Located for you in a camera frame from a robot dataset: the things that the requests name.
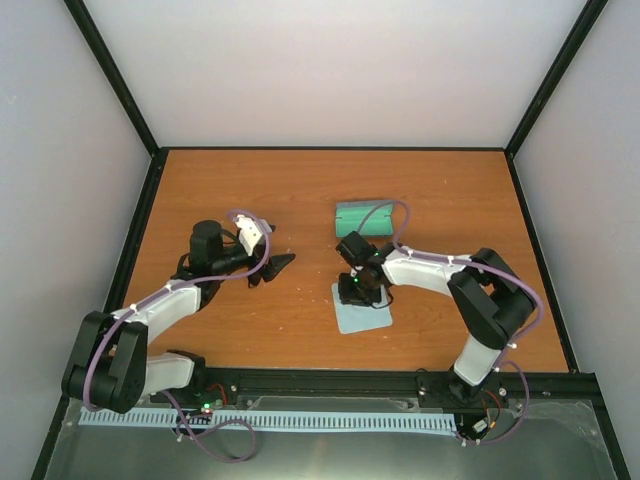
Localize light blue cleaning cloth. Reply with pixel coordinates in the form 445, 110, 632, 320
331, 283, 393, 335

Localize black sunglasses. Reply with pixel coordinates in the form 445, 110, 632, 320
247, 255, 278, 288

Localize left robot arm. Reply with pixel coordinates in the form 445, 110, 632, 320
61, 213, 296, 413

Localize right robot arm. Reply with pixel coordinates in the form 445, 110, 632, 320
336, 231, 544, 405

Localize left controller board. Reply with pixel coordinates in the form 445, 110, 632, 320
194, 383, 228, 415

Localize right controller connector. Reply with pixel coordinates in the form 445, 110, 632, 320
457, 387, 507, 444

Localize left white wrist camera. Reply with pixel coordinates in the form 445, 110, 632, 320
233, 214, 274, 256

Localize light blue cable duct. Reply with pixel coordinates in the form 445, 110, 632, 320
77, 408, 456, 436

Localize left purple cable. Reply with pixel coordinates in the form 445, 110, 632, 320
82, 208, 274, 460

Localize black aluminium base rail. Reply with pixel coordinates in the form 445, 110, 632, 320
167, 367, 600, 412

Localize black enclosure frame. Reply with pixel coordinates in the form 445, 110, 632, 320
31, 1, 631, 479

